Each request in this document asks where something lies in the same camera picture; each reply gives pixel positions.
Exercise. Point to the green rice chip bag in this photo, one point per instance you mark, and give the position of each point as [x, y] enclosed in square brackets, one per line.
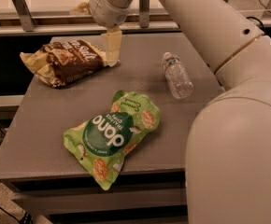
[101, 144]

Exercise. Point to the metal bracket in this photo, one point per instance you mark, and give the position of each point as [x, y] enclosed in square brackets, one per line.
[27, 22]
[144, 13]

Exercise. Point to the middle metal bracket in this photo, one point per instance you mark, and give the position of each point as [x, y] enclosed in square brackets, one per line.
[144, 13]

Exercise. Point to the grey metal table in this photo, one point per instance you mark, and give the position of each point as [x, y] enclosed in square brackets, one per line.
[47, 179]

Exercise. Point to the clear plastic water bottle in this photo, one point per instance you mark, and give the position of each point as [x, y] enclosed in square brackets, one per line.
[176, 76]

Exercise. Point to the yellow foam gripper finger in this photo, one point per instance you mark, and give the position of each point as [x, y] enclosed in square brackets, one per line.
[112, 45]
[81, 9]

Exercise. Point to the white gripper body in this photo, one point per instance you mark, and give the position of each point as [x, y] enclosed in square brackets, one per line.
[107, 13]

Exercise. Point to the brown chip bag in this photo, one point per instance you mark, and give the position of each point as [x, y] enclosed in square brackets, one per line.
[59, 64]

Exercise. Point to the left metal bracket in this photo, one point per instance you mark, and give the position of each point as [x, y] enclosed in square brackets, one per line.
[27, 22]

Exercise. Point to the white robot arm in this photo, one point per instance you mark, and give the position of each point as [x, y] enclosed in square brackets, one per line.
[228, 153]

